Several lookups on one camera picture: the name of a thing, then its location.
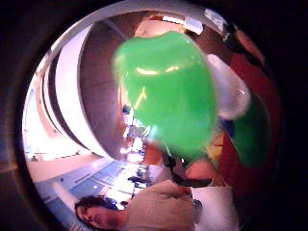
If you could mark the white soft toy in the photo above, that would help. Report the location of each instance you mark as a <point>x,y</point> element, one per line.
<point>229,93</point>

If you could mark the the person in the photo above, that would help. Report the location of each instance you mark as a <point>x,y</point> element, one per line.
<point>154,208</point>

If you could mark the green bowl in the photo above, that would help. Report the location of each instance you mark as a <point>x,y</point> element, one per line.
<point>253,138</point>

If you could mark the white ceiling light panel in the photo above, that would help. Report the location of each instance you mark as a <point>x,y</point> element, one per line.
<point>191,23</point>

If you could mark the green toy bell pepper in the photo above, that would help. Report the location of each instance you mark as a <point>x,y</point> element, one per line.
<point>170,102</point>

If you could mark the colourful toy block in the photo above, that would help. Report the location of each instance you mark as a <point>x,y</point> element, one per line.
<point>218,144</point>

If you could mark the white box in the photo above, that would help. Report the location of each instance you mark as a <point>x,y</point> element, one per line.
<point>216,207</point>

